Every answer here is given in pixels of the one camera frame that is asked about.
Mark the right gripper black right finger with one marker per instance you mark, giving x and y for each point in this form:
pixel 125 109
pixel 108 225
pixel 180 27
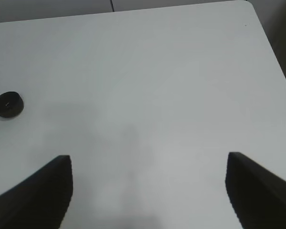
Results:
pixel 257 195

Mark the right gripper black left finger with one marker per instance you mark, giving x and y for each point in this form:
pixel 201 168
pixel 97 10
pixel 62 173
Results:
pixel 40 201

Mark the small black teacup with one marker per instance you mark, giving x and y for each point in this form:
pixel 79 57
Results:
pixel 11 104

